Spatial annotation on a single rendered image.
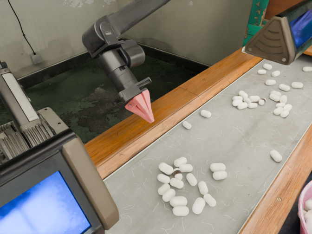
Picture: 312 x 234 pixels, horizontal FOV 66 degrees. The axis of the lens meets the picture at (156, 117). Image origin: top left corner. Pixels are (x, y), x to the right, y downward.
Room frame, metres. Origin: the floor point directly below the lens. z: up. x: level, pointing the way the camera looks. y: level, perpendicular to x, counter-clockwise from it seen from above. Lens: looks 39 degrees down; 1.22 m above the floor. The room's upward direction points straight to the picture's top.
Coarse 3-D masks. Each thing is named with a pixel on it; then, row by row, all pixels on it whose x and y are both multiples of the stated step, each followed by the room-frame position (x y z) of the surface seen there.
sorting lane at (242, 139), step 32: (224, 96) 0.71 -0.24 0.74; (288, 96) 0.71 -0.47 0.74; (192, 128) 0.54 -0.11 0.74; (224, 128) 0.54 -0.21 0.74; (256, 128) 0.54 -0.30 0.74; (288, 128) 0.54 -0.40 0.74; (160, 160) 0.41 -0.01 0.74; (192, 160) 0.41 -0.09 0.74; (224, 160) 0.41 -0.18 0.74; (256, 160) 0.41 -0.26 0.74; (128, 192) 0.32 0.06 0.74; (192, 192) 0.32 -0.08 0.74; (224, 192) 0.32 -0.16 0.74; (256, 192) 0.32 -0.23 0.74; (128, 224) 0.24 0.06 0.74; (160, 224) 0.24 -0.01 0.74; (192, 224) 0.24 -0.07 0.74; (224, 224) 0.24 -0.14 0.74
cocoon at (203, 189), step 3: (198, 183) 0.33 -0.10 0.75; (201, 183) 0.33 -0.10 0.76; (204, 183) 0.33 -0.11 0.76; (198, 186) 0.33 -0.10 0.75; (201, 186) 0.32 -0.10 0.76; (204, 186) 0.32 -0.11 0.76; (201, 189) 0.32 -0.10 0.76; (204, 189) 0.31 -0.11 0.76; (207, 189) 0.32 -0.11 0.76; (201, 192) 0.31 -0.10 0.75; (204, 192) 0.31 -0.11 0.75; (207, 192) 0.31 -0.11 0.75
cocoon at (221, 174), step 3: (216, 171) 0.36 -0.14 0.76; (219, 171) 0.36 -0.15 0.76; (222, 171) 0.36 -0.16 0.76; (225, 171) 0.37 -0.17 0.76; (213, 174) 0.36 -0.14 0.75; (216, 174) 0.36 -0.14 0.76; (219, 174) 0.36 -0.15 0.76; (222, 174) 0.36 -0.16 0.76; (225, 174) 0.36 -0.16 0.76; (213, 177) 0.36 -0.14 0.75; (216, 177) 0.35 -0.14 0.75; (219, 177) 0.35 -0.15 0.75; (222, 177) 0.35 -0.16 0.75; (225, 177) 0.35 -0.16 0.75
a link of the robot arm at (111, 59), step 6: (120, 48) 0.59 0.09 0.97; (102, 54) 0.55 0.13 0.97; (108, 54) 0.55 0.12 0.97; (114, 54) 0.55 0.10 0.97; (120, 54) 0.59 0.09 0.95; (102, 60) 0.54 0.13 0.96; (108, 60) 0.54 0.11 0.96; (114, 60) 0.54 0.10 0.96; (120, 60) 0.55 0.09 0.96; (126, 60) 0.57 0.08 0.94; (102, 66) 0.54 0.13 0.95; (108, 66) 0.53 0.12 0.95; (114, 66) 0.53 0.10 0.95; (120, 66) 0.53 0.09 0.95; (108, 72) 0.52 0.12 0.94
